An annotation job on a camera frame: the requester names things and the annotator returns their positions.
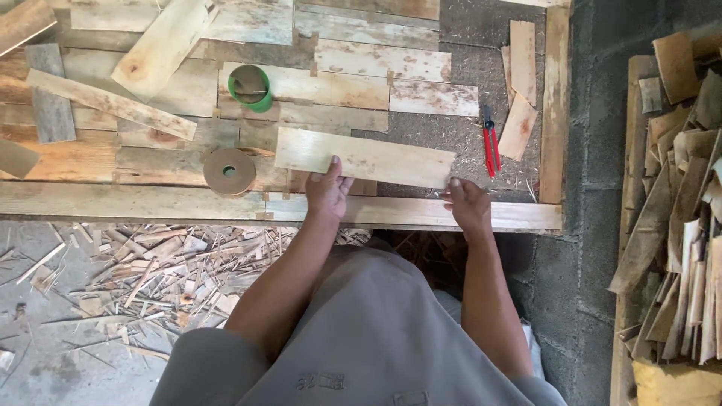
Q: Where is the person's left hand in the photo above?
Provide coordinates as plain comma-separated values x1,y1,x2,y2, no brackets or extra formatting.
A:
305,156,355,220

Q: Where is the person's right hand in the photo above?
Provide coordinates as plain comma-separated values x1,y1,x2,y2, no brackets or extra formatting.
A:
439,177,493,236

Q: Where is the pale rectangular veneer sheet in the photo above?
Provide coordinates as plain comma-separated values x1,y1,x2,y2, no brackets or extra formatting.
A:
274,126,456,190

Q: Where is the short spotted veneer piece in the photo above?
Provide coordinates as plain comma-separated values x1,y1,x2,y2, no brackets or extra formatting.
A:
498,92,539,162

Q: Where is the brown paper tape roll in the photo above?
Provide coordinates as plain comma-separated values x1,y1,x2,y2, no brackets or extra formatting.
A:
203,148,257,197

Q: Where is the taped veneer patchwork sheet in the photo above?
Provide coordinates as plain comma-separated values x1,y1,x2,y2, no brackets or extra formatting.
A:
0,0,480,198

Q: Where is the long wooden side plank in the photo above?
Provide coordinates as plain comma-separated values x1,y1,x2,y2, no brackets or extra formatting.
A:
539,5,572,205

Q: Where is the person's grey clothing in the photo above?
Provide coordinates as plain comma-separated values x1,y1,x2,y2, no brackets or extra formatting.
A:
149,237,568,406

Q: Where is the narrow pale veneer piece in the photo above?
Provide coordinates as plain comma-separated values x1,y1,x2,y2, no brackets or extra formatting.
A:
509,20,537,107

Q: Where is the upright wooden board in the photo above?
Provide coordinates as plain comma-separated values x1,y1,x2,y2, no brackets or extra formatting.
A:
609,54,661,406

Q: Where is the heap of wood scraps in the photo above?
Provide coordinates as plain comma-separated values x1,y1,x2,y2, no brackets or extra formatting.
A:
0,221,470,362

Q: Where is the long wooden front plank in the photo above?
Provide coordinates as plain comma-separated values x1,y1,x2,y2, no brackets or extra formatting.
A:
0,180,564,232

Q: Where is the heap of veneer offcuts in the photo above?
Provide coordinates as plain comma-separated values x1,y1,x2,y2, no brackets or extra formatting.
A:
608,31,722,366

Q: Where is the wide knotted veneer piece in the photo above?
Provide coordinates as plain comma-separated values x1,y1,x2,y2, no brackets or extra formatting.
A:
111,0,219,103

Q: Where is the long light veneer strip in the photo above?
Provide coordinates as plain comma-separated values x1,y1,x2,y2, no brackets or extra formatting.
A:
26,68,197,142

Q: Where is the yellow sack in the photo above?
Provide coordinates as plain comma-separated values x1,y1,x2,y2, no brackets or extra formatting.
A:
631,356,722,406

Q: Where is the grey weathered veneer piece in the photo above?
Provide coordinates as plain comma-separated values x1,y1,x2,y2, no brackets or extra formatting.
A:
24,43,77,144

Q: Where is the small tan veneer piece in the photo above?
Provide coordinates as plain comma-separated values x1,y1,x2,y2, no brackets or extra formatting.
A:
0,138,41,180

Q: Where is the reddish veneer piece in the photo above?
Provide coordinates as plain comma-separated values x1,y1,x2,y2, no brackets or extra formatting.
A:
0,0,58,57

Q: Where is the red-handled cutter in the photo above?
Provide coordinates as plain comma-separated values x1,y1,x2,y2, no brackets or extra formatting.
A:
481,104,502,179

